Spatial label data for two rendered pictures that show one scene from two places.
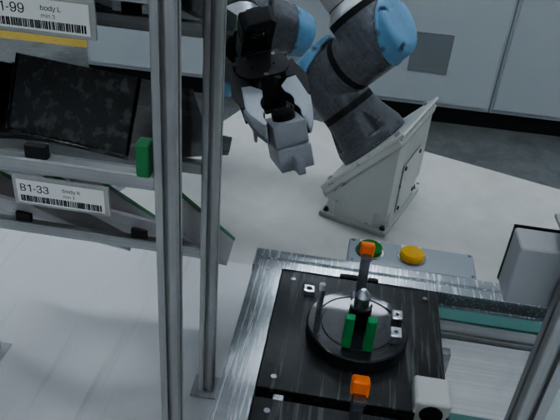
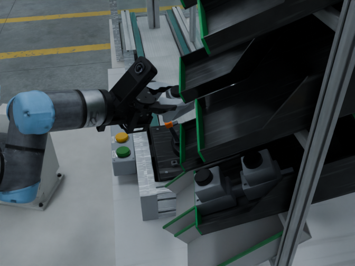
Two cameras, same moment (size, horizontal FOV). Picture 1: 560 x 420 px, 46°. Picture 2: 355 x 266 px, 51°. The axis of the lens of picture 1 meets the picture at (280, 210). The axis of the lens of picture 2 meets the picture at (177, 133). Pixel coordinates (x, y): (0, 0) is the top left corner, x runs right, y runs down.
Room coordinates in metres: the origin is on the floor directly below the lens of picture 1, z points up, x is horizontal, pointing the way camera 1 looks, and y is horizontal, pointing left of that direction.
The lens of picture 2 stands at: (0.93, 0.70, 1.69)
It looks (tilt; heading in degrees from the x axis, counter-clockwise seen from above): 38 degrees down; 256
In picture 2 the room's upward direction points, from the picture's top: 1 degrees counter-clockwise
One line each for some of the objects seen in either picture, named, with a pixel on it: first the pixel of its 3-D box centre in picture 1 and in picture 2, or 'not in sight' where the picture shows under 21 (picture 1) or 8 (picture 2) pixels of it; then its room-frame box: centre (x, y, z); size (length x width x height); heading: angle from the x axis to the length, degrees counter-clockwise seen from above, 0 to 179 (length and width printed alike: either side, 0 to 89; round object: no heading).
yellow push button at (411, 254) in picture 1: (412, 257); (121, 138); (0.88, -0.22, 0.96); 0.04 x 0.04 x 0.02
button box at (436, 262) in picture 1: (408, 271); (122, 145); (0.88, -0.22, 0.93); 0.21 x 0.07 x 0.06; 85
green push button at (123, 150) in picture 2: (369, 250); (123, 152); (0.88, -0.16, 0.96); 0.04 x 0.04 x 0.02
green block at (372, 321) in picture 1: (369, 334); not in sight; (0.63, -0.13, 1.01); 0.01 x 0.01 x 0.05; 85
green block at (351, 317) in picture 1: (347, 331); not in sight; (0.63, -0.10, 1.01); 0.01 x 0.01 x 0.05; 85
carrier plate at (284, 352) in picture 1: (354, 339); (194, 148); (0.67, -0.12, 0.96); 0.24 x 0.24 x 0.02; 85
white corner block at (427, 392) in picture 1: (429, 401); not in sight; (0.56, -0.21, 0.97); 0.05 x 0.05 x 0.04; 85
